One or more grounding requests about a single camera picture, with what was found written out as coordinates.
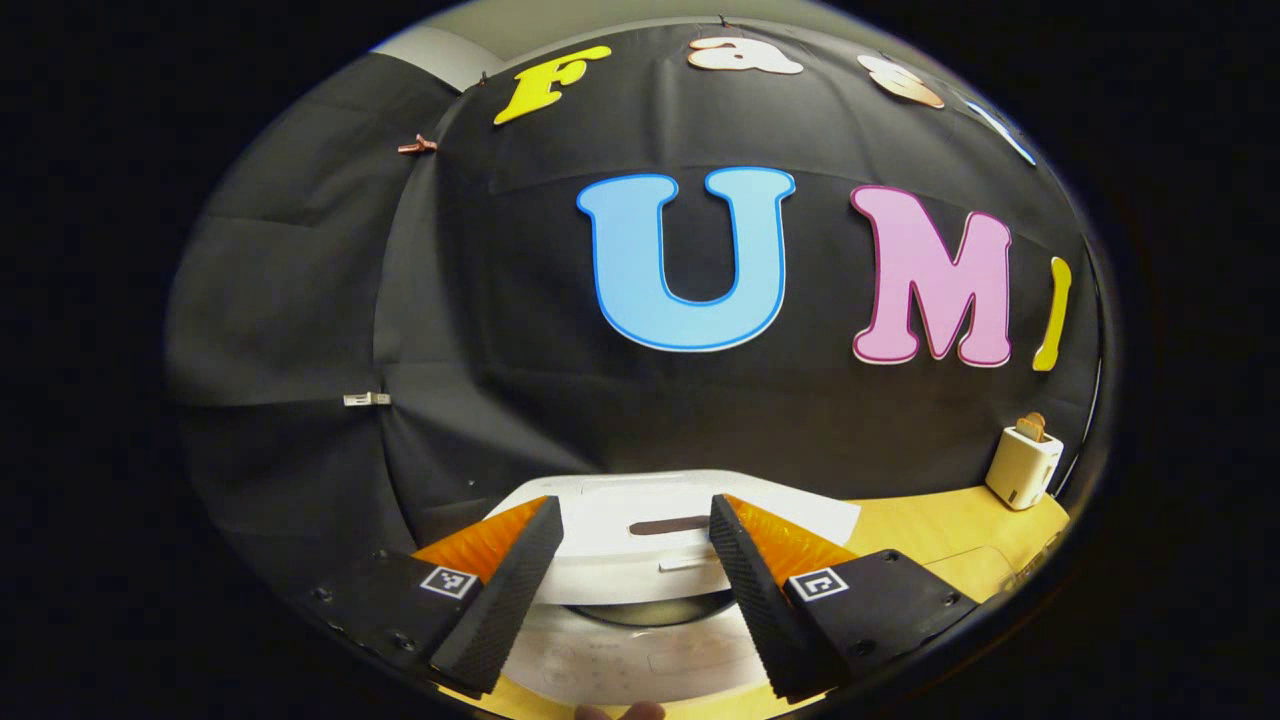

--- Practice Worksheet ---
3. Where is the black backdrop cloth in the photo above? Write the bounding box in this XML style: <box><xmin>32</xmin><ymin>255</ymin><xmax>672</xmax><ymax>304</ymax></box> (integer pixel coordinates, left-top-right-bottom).
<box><xmin>165</xmin><ymin>20</ymin><xmax>1111</xmax><ymax>601</ymax></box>

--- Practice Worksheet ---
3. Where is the white rice cooker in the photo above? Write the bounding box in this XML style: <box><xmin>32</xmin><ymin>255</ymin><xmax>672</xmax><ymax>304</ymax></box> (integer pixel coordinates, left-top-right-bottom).
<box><xmin>485</xmin><ymin>470</ymin><xmax>861</xmax><ymax>706</ymax></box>

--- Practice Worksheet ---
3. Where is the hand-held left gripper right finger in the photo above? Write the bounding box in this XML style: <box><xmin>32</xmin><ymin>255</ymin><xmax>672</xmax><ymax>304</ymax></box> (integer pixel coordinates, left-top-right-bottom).
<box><xmin>709</xmin><ymin>493</ymin><xmax>979</xmax><ymax>703</ymax></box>

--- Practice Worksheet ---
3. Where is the clear plastic container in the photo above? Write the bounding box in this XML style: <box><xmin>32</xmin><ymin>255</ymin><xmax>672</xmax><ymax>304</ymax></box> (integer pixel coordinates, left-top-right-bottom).
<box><xmin>920</xmin><ymin>545</ymin><xmax>1026</xmax><ymax>601</ymax></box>

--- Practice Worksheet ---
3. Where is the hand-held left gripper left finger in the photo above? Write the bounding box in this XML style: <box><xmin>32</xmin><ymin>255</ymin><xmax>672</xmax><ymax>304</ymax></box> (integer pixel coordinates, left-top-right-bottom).
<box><xmin>310</xmin><ymin>495</ymin><xmax>564</xmax><ymax>698</ymax></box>

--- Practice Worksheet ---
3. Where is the white toaster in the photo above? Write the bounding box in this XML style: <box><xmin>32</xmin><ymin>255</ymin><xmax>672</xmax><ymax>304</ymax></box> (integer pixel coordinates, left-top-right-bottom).
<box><xmin>985</xmin><ymin>425</ymin><xmax>1065</xmax><ymax>511</ymax></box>

